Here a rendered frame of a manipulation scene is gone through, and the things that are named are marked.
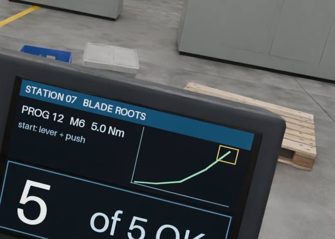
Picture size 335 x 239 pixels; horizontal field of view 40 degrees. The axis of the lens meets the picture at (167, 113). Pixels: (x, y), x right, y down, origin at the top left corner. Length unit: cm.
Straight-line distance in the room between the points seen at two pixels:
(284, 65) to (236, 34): 79
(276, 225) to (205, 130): 243
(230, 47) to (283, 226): 385
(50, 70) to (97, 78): 3
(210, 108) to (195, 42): 588
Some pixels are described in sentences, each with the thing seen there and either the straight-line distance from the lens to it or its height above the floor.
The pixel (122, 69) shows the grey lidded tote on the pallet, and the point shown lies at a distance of 334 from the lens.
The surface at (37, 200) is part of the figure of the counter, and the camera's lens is 33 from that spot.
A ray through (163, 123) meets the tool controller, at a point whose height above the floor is 123.
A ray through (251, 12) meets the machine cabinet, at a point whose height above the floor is 73.
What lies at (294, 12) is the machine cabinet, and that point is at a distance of 632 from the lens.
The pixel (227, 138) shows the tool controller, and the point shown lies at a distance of 30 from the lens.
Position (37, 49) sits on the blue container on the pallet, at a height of 34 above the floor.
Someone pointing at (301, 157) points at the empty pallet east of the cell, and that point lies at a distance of 351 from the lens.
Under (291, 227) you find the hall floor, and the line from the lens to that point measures 276.
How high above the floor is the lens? 135
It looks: 20 degrees down
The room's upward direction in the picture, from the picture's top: 12 degrees clockwise
